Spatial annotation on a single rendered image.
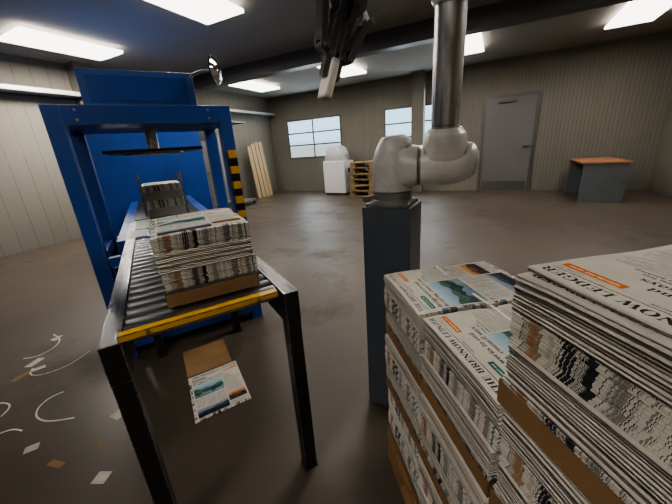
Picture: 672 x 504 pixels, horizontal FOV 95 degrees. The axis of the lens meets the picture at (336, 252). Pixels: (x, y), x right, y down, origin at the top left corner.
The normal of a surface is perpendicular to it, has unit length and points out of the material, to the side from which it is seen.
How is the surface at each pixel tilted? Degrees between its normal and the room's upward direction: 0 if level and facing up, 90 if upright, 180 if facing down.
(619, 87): 90
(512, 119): 90
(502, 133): 90
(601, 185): 90
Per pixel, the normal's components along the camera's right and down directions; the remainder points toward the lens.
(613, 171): -0.44, 0.31
